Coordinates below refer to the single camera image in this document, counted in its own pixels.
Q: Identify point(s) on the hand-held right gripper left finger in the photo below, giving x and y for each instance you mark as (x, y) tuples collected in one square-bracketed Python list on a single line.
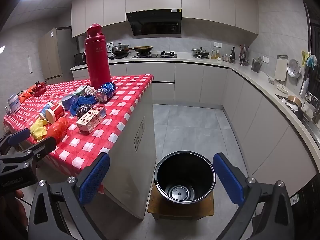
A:
[(93, 180)]

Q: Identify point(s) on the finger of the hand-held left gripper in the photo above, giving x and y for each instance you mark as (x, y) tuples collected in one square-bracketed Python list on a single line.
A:
[(45, 145), (18, 137)]

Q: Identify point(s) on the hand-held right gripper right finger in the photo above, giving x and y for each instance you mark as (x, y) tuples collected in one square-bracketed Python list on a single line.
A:
[(227, 180)]

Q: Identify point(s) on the yellow wrapper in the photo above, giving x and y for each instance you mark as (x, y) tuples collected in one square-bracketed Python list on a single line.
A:
[(37, 130)]

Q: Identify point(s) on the red plastic bag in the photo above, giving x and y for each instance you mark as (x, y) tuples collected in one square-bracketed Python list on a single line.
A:
[(58, 127)]

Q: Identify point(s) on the blue paper cup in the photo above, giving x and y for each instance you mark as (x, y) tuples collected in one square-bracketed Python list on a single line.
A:
[(45, 111)]

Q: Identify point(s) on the red paper cup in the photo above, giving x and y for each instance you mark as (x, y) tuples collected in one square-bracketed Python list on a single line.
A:
[(57, 111)]

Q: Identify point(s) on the black bucket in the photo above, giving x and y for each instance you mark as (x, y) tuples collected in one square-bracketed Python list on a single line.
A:
[(185, 170)]

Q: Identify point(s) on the blue round tub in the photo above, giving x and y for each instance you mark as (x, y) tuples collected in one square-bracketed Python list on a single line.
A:
[(67, 101)]

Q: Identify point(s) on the steel wool scourer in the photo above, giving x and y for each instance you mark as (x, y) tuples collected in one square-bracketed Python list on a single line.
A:
[(83, 111)]

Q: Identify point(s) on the blue cloth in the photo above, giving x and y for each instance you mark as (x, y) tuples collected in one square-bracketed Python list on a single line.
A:
[(83, 102)]

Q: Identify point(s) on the white wrapper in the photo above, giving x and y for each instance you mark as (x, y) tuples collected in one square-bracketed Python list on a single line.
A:
[(90, 90)]

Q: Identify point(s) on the blue drink can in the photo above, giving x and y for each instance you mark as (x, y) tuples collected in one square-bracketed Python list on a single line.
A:
[(106, 93)]

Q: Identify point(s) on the person's left hand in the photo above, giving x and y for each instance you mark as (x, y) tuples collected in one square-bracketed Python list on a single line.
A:
[(19, 195)]

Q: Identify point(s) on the grey kitchen island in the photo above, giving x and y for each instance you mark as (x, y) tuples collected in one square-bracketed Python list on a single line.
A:
[(125, 167)]

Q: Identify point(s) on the white box device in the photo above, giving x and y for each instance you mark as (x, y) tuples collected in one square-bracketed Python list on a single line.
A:
[(13, 102)]

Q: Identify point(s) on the orange plastic bag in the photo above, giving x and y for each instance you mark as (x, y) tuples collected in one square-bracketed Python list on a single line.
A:
[(25, 95)]

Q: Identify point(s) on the small red pot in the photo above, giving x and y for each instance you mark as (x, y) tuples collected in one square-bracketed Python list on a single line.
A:
[(40, 88)]

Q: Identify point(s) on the grey socket panel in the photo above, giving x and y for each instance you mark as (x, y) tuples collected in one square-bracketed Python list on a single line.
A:
[(139, 135)]

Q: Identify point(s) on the wooden stool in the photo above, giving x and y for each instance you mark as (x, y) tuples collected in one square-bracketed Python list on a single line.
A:
[(155, 205)]

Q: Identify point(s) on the white paper strip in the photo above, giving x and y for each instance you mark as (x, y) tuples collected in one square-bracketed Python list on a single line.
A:
[(30, 65)]

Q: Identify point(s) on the red checkered tablecloth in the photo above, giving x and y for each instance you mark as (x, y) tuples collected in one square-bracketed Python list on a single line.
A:
[(120, 110)]

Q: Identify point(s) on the beige refrigerator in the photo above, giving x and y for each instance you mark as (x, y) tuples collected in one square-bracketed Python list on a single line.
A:
[(53, 55)]

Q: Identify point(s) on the black microwave oven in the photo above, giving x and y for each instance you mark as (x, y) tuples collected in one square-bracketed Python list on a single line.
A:
[(80, 58)]

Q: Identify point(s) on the steel kitchen sink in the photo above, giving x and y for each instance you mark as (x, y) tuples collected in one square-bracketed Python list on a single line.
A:
[(306, 123)]

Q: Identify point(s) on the beige lower cabinets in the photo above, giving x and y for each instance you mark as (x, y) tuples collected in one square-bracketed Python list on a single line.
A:
[(200, 85)]

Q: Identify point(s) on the beige cabinets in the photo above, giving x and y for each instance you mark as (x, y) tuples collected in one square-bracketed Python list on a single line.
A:
[(200, 85), (200, 0)]

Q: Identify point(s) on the red thermos flask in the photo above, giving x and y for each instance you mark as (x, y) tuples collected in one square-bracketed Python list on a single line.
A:
[(97, 60)]

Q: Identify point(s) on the metal faucet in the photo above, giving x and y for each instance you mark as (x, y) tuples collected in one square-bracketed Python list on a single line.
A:
[(315, 116)]

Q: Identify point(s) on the black induction cooker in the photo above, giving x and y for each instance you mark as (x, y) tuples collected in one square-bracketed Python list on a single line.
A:
[(118, 56)]

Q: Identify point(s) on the dark utensil holder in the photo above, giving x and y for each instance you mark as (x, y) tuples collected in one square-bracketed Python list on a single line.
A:
[(256, 67)]

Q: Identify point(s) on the dark pot with lid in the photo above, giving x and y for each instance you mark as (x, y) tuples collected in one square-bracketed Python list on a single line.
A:
[(120, 49)]

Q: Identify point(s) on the glass condiment jar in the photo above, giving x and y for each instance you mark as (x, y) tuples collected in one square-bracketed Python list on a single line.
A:
[(226, 58)]

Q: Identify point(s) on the white cutting board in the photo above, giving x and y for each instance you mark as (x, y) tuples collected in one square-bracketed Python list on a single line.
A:
[(281, 68)]

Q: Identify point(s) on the yellow oil bottle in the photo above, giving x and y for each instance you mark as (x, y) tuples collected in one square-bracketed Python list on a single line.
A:
[(217, 55), (213, 55)]

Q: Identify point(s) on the dark glass bottle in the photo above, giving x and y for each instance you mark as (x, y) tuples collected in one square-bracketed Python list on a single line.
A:
[(233, 53)]

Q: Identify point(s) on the round metal steamer plate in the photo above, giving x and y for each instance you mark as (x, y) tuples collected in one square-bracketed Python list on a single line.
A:
[(293, 68)]

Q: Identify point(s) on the pan with glass lid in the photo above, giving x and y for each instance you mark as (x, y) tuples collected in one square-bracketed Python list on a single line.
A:
[(201, 53)]

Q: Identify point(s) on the black wok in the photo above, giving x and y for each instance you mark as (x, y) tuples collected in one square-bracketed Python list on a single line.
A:
[(143, 48)]

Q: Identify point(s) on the black gas stove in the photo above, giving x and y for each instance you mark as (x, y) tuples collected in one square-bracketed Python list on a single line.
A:
[(155, 55)]

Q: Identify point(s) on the yellow rubber glove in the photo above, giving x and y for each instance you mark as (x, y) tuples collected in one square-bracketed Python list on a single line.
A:
[(305, 57)]

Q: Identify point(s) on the blue rubber glove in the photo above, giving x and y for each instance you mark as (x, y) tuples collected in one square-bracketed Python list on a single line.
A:
[(312, 61)]

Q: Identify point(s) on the black range hood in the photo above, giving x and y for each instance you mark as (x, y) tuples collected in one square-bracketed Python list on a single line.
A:
[(152, 22)]

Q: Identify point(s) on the beige upper cabinets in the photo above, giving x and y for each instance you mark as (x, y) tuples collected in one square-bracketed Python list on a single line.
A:
[(200, 0)]

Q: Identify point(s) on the white wall socket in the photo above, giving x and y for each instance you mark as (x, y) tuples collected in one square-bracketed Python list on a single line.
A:
[(110, 43), (265, 59), (217, 45)]

